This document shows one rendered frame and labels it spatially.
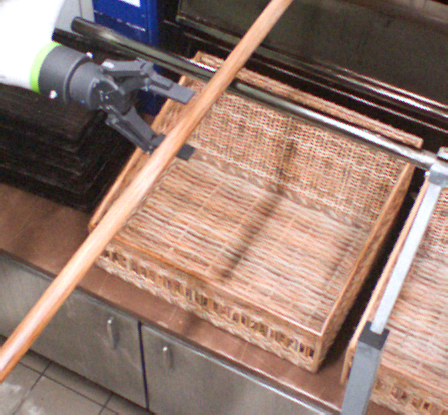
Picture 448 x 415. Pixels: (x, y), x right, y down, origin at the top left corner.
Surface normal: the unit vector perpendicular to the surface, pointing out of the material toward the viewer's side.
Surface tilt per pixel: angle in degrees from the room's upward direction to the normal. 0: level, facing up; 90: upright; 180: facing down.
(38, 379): 0
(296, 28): 70
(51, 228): 0
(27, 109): 0
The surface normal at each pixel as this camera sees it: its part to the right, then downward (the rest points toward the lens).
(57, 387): 0.01, -0.62
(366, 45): -0.44, 0.43
